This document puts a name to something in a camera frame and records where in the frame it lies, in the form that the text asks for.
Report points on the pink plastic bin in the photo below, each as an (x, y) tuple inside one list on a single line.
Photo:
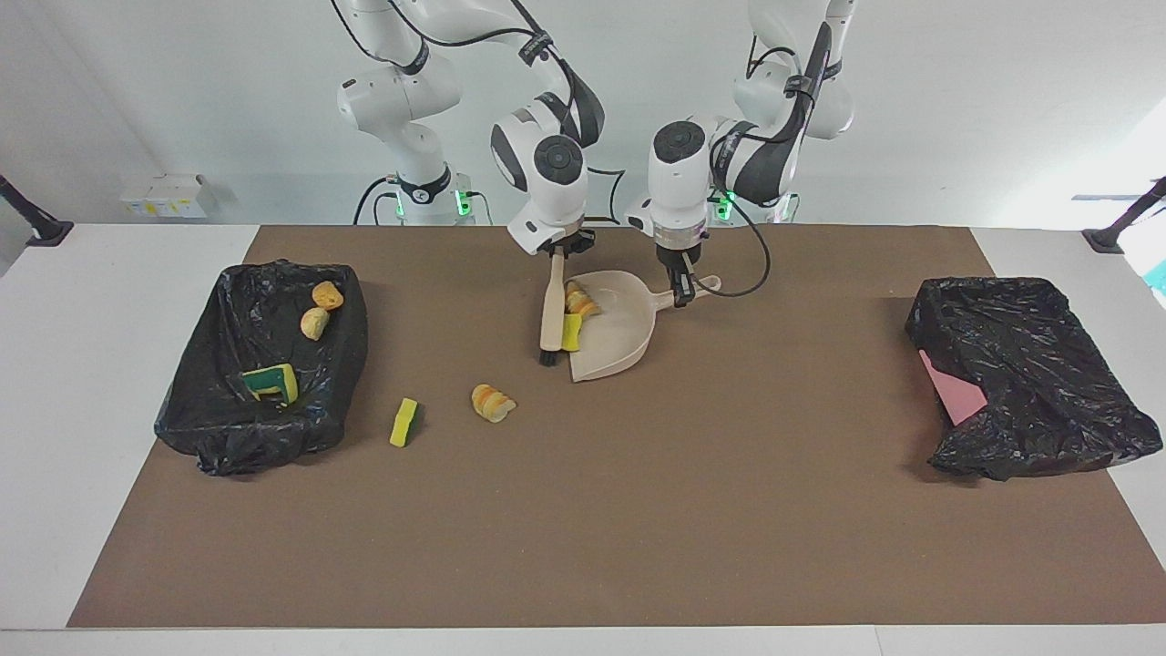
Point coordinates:
[(956, 401)]

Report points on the brown bread roll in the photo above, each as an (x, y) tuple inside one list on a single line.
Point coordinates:
[(327, 295)]

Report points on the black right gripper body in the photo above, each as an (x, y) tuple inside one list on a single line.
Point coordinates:
[(569, 243)]

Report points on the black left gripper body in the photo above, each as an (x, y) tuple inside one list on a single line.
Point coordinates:
[(681, 257)]

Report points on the rectangular yellow green sponge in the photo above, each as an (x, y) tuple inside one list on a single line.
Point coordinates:
[(404, 424)]

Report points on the large brown table mat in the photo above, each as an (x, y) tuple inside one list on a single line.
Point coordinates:
[(547, 547)]

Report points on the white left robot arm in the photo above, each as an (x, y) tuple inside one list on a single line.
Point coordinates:
[(679, 182)]

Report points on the notched yellow green sponge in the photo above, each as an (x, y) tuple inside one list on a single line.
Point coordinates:
[(271, 383)]

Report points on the striped orange croissant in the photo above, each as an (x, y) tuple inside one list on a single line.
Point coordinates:
[(493, 403), (581, 301)]

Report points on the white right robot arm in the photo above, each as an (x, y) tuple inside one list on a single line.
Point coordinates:
[(547, 164)]

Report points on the beige plastic dustpan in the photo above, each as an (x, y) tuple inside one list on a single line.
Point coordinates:
[(619, 337)]

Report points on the beige hand brush black bristles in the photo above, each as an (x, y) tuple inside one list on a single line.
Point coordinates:
[(552, 310)]

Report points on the teal plastic object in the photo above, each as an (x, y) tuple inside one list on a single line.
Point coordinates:
[(1160, 278)]

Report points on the white wall socket box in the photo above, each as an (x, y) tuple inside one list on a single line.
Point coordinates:
[(164, 196)]

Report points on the curved yellow sponge piece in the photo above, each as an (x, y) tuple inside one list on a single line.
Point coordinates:
[(572, 333)]

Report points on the black camera stand foot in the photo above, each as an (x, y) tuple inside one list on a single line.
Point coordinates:
[(50, 232), (1107, 240)]

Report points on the pale bread piece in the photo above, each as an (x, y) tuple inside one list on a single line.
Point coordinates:
[(314, 323)]

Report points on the black bag lined trash bin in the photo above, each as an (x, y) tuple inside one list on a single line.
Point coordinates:
[(264, 437)]

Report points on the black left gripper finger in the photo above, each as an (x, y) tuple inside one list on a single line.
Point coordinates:
[(684, 287)]

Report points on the crumpled black trash bag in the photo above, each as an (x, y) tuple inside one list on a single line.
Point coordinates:
[(1029, 364)]

